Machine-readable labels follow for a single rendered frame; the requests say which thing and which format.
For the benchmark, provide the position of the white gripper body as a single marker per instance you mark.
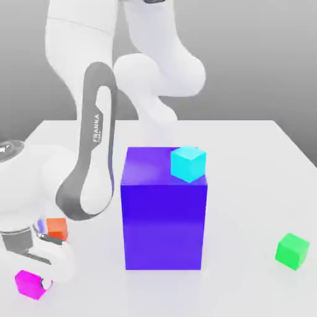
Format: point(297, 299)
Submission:
point(58, 265)

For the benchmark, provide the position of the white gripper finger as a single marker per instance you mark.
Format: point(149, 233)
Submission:
point(47, 284)

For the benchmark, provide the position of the small magenta cube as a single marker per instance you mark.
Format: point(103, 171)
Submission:
point(28, 284)

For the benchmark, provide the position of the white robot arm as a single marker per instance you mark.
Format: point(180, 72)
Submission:
point(74, 74)

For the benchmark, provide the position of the small orange cube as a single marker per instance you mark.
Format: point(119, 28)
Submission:
point(57, 227)

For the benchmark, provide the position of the small cyan cube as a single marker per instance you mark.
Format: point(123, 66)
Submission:
point(188, 163)

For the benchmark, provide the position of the small green cube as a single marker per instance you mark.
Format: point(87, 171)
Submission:
point(292, 251)

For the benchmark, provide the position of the large blue box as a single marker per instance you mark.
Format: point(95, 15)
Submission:
point(163, 223)

